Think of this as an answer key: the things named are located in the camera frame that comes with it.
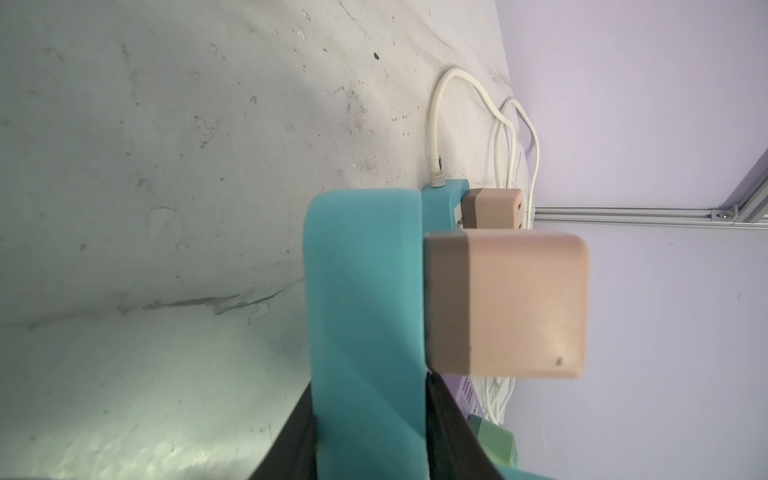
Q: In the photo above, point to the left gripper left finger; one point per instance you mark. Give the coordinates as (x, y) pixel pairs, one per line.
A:
(293, 454)

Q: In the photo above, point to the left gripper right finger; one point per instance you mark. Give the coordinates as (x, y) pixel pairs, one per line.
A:
(453, 451)

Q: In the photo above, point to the teal mountain-shaped power strip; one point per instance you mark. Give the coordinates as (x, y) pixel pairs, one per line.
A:
(363, 261)

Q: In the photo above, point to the green charger on purple strip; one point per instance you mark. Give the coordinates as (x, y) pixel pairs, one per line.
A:
(498, 444)

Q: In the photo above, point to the teal charger on purple strip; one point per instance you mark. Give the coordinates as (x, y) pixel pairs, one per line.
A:
(509, 473)

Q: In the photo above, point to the purple power strip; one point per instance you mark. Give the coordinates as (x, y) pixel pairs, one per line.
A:
(463, 391)

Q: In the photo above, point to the pink charger on mountain strip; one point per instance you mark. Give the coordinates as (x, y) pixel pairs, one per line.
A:
(506, 303)

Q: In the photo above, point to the teal long power strip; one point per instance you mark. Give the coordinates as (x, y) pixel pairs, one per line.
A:
(441, 206)

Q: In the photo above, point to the aluminium frame rails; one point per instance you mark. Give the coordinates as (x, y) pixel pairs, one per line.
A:
(746, 209)

